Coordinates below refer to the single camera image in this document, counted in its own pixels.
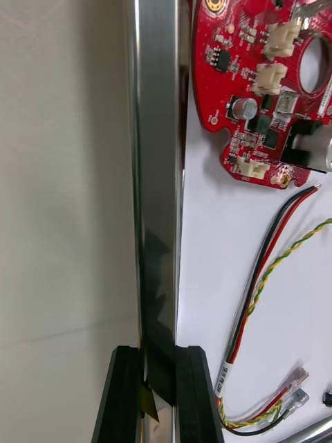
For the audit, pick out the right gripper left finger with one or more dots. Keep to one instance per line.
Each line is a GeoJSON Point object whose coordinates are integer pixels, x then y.
{"type": "Point", "coordinates": [119, 398]}

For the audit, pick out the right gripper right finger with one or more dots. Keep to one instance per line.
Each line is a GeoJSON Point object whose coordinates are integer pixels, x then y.
{"type": "Point", "coordinates": [195, 398]}

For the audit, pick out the red black green-yellow harness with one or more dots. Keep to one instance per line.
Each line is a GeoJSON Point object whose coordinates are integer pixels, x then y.
{"type": "Point", "coordinates": [224, 377]}

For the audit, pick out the round red circuit board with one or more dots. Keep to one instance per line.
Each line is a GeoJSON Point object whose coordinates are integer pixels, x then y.
{"type": "Point", "coordinates": [204, 97]}

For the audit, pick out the white paper sheet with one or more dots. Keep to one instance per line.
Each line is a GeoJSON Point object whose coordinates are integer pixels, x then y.
{"type": "Point", "coordinates": [207, 277]}

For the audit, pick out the steel tray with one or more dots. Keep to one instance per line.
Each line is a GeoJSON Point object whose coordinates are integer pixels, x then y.
{"type": "Point", "coordinates": [155, 173]}

